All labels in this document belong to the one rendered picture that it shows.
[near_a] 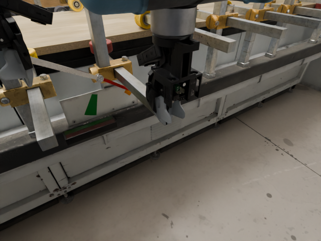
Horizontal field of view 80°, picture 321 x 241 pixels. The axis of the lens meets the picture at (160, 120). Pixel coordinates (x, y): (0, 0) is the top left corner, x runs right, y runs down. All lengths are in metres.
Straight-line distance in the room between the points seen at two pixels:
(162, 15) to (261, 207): 1.25
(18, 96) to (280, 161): 1.60
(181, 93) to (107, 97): 0.38
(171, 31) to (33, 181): 1.06
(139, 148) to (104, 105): 0.66
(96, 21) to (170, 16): 0.33
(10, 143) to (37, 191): 0.58
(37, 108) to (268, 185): 1.36
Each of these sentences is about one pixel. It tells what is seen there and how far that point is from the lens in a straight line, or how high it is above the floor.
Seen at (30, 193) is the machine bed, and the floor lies 0.19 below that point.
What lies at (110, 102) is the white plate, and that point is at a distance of 0.71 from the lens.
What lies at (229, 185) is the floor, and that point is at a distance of 1.41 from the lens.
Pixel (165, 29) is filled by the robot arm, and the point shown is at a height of 1.04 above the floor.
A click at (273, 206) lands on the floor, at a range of 1.43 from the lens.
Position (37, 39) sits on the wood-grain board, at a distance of 0.93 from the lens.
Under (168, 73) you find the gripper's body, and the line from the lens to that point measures 0.36.
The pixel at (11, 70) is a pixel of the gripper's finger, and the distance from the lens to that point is 0.50.
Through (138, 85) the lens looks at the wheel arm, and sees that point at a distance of 0.55.
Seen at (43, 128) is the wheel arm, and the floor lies 0.86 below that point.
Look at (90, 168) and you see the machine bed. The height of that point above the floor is 0.17.
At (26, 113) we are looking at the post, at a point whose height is 0.79.
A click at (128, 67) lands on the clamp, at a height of 0.85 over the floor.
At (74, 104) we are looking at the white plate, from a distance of 0.68.
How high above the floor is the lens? 1.12
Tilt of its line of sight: 38 degrees down
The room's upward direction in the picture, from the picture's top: straight up
